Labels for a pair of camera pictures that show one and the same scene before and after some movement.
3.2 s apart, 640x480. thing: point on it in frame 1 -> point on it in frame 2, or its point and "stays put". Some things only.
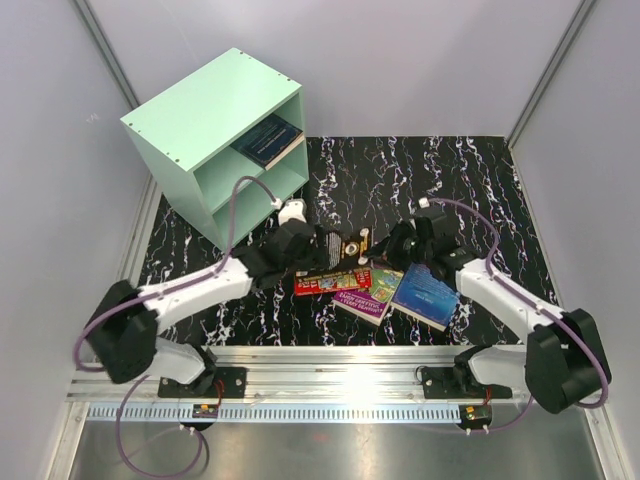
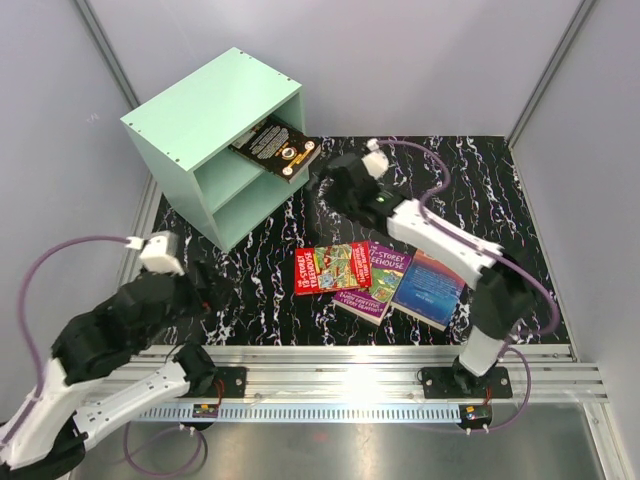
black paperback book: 342,253 -> 281,147
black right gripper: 397,231 -> 330,197
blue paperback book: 423,296 stays put
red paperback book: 325,281 stays put
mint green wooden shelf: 185,137 stays put
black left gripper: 311,259 -> 212,297
